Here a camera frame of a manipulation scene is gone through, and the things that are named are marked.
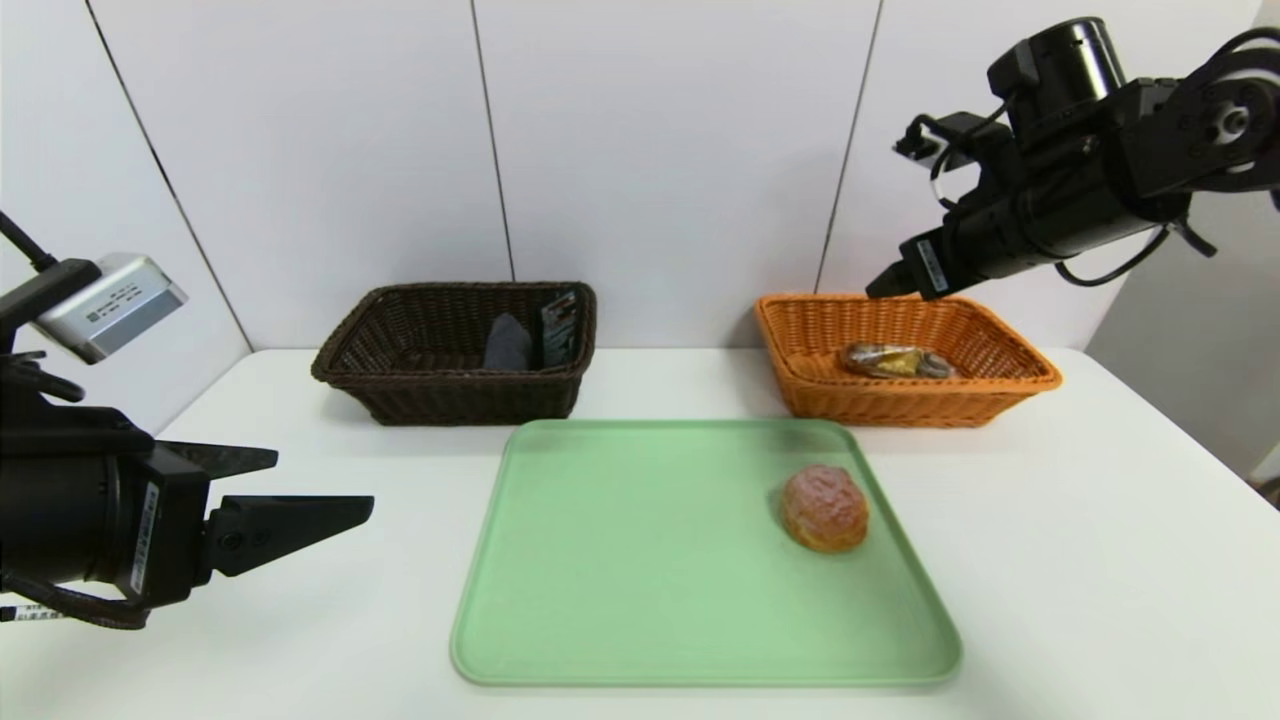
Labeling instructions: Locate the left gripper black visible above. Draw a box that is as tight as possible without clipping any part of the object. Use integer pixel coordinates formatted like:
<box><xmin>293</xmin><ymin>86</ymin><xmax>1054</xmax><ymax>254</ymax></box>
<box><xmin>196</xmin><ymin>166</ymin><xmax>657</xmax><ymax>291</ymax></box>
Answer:
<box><xmin>0</xmin><ymin>440</ymin><xmax>376</xmax><ymax>609</ymax></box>

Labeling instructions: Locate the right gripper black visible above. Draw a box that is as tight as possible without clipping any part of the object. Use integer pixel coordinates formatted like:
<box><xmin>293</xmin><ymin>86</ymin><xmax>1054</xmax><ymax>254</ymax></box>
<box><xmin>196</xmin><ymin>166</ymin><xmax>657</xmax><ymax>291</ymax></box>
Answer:
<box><xmin>865</xmin><ymin>198</ymin><xmax>1039</xmax><ymax>301</ymax></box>

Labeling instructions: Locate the gold snack roll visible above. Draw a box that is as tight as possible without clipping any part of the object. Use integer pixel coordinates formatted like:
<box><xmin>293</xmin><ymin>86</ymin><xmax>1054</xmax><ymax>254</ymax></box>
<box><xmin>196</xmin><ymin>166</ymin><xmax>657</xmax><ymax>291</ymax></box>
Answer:
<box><xmin>841</xmin><ymin>342</ymin><xmax>957</xmax><ymax>381</ymax></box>

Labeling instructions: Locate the grey cloth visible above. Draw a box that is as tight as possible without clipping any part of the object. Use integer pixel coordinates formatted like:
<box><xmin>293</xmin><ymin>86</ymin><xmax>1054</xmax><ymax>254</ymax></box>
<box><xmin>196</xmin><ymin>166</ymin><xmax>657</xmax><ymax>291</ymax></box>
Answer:
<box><xmin>484</xmin><ymin>312</ymin><xmax>534</xmax><ymax>372</ymax></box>

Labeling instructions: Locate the black cosmetic tube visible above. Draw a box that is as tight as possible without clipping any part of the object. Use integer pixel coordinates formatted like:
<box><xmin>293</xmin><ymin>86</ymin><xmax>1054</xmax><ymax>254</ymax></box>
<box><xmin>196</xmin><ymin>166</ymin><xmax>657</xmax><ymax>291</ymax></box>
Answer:
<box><xmin>539</xmin><ymin>290</ymin><xmax>582</xmax><ymax>370</ymax></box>

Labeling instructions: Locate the orange wicker basket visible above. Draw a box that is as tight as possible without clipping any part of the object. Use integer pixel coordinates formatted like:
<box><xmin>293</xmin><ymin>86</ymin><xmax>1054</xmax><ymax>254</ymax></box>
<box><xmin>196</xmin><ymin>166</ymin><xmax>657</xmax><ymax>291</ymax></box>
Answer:
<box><xmin>754</xmin><ymin>293</ymin><xmax>1063</xmax><ymax>429</ymax></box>

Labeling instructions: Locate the dark brown wicker basket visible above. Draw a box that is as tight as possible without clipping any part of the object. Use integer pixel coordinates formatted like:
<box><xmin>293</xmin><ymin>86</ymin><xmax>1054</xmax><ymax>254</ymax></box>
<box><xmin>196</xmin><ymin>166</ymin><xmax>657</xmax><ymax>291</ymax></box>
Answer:
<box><xmin>310</xmin><ymin>281</ymin><xmax>598</xmax><ymax>427</ymax></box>

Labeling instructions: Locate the round pink-topped bun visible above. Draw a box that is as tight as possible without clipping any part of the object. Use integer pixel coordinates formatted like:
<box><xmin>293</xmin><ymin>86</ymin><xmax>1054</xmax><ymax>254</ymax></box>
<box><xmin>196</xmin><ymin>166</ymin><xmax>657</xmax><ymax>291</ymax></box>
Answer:
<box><xmin>780</xmin><ymin>463</ymin><xmax>871</xmax><ymax>555</ymax></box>

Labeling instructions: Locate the light green plastic tray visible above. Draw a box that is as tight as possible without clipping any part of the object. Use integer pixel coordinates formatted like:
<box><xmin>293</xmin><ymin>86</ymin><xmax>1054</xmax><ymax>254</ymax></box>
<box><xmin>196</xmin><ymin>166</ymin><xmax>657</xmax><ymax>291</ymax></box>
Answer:
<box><xmin>449</xmin><ymin>418</ymin><xmax>964</xmax><ymax>689</ymax></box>

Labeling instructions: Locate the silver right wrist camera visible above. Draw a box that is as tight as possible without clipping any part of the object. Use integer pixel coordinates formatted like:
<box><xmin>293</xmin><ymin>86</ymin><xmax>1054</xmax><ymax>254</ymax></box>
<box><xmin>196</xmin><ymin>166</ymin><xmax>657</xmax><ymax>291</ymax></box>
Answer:
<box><xmin>892</xmin><ymin>111</ymin><xmax>981</xmax><ymax>163</ymax></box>

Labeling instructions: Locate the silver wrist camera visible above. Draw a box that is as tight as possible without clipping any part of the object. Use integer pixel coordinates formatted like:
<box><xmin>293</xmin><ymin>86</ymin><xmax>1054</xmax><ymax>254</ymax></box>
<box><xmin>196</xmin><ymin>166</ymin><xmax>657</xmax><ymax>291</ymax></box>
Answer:
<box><xmin>892</xmin><ymin>111</ymin><xmax>981</xmax><ymax>163</ymax></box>
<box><xmin>34</xmin><ymin>252</ymin><xmax>190</xmax><ymax>365</ymax></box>

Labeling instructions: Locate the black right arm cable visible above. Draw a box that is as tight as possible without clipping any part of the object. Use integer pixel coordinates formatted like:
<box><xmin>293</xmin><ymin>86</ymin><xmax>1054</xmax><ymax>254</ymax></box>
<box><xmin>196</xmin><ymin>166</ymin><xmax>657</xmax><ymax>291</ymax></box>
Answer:
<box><xmin>928</xmin><ymin>95</ymin><xmax>1219</xmax><ymax>291</ymax></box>

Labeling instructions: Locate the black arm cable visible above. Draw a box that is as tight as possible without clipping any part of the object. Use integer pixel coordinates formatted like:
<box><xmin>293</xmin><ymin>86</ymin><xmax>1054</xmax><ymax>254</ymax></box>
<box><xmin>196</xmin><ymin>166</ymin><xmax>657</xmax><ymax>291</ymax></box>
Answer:
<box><xmin>0</xmin><ymin>208</ymin><xmax>63</xmax><ymax>277</ymax></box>
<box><xmin>928</xmin><ymin>95</ymin><xmax>1219</xmax><ymax>291</ymax></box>

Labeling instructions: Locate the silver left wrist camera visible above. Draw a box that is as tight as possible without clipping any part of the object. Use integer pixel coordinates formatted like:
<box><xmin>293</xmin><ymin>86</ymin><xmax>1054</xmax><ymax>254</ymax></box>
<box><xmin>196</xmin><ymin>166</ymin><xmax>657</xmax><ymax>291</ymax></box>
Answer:
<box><xmin>34</xmin><ymin>252</ymin><xmax>190</xmax><ymax>365</ymax></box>

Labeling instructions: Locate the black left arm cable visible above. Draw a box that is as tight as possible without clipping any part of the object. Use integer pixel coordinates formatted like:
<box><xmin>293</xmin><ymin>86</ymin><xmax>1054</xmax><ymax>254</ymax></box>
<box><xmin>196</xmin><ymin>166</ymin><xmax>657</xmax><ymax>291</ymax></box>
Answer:
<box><xmin>0</xmin><ymin>208</ymin><xmax>63</xmax><ymax>277</ymax></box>

